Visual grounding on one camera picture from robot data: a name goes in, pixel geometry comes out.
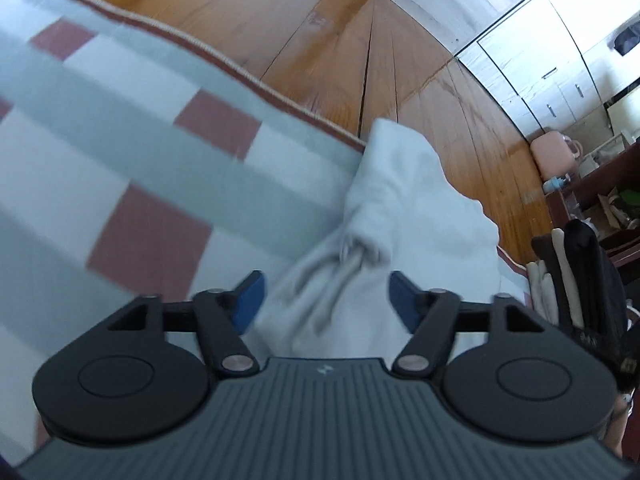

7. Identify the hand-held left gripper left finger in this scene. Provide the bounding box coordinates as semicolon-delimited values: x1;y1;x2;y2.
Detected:
107;270;266;376

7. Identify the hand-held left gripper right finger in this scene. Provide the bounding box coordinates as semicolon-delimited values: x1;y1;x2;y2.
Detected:
389;270;546;376

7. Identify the grey garment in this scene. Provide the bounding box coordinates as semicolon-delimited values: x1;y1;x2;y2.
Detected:
252;117;503;361

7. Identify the person's right hand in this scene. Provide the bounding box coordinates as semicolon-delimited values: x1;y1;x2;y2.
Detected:
605;392;631;466

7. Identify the black garment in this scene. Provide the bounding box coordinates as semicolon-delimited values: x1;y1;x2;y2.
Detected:
564;219;630;341

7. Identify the open cardboard box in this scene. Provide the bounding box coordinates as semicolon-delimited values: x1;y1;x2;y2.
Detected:
597;187;640;233

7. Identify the dark wooden shelf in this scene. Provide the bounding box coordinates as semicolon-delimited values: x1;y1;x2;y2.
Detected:
544;142;640;271

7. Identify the pink container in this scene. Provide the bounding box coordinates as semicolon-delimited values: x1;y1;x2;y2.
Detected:
530;130;583;178

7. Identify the checkered mat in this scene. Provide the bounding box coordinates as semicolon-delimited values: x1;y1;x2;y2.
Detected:
0;0;533;466

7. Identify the light wood drawer cabinet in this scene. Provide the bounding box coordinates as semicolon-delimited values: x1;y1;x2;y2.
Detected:
460;0;640;138

